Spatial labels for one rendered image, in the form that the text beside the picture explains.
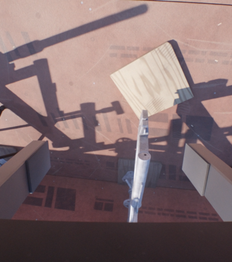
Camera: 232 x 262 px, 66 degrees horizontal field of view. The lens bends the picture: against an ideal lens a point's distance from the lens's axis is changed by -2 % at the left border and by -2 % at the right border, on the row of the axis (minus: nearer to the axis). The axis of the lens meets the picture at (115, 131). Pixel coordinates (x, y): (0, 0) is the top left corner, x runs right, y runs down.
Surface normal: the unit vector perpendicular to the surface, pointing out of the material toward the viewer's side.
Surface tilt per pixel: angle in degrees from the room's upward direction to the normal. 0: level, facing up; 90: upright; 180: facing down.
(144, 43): 0
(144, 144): 91
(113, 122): 0
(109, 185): 90
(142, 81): 0
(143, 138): 91
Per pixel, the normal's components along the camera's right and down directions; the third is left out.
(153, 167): -0.11, 0.64
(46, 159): 1.00, 0.02
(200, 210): 0.02, -0.76
